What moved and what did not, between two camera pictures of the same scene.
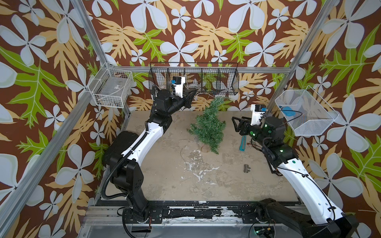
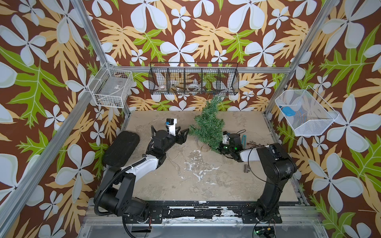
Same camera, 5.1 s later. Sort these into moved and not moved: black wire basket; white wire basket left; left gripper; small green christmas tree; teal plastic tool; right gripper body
Moved: left gripper; right gripper body
Not moved: white wire basket left; small green christmas tree; black wire basket; teal plastic tool
